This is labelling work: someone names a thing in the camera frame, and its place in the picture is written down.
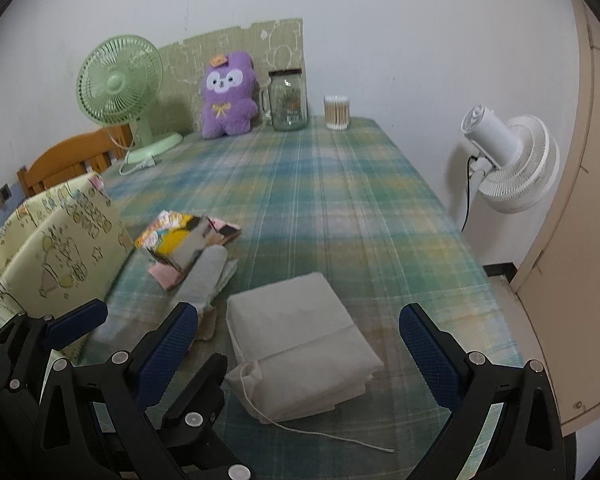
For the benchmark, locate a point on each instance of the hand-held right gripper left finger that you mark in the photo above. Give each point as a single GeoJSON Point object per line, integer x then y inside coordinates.
{"type": "Point", "coordinates": [165, 355]}

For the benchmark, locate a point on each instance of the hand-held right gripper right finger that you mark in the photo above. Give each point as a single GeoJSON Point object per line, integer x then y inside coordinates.
{"type": "Point", "coordinates": [430, 355]}

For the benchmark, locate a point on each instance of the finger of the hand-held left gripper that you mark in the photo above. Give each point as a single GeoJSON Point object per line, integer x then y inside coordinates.
{"type": "Point", "coordinates": [200, 395]}
{"type": "Point", "coordinates": [77, 324]}

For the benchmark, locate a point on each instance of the yellow printed storage box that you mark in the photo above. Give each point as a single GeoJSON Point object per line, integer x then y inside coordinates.
{"type": "Point", "coordinates": [55, 240]}

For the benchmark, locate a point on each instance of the pink packet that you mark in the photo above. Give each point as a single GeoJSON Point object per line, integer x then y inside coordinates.
{"type": "Point", "coordinates": [162, 275]}

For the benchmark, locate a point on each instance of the white rolled cloth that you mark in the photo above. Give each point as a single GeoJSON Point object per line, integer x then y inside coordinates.
{"type": "Point", "coordinates": [207, 270]}

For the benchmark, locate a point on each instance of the black metal bar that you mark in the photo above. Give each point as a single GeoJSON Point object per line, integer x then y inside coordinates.
{"type": "Point", "coordinates": [500, 270]}

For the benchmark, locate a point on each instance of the colourful snack packet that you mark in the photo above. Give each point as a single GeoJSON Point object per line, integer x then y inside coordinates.
{"type": "Point", "coordinates": [175, 240]}

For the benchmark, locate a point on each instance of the plaid tablecloth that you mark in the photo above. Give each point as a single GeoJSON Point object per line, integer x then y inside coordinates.
{"type": "Point", "coordinates": [330, 210]}

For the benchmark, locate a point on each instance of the beige door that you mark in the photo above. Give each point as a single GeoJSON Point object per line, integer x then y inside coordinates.
{"type": "Point", "coordinates": [590, 260]}

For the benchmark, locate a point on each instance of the white fan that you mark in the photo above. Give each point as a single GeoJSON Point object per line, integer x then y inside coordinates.
{"type": "Point", "coordinates": [510, 160]}

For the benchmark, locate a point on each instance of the green desk fan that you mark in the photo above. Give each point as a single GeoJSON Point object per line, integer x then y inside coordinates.
{"type": "Point", "coordinates": [115, 80]}

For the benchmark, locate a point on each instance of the purple plush toy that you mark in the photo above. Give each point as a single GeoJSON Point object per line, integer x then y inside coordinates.
{"type": "Point", "coordinates": [227, 110]}

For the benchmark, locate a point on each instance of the cotton swab container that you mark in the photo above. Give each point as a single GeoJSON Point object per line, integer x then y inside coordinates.
{"type": "Point", "coordinates": [336, 112]}

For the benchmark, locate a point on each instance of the glass jar mug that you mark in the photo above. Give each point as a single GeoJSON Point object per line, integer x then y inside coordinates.
{"type": "Point", "coordinates": [287, 105]}

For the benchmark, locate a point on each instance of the green patterned board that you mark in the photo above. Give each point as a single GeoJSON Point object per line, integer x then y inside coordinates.
{"type": "Point", "coordinates": [190, 60]}

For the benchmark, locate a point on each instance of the wall socket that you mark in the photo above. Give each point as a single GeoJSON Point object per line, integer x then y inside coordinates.
{"type": "Point", "coordinates": [0, 196]}

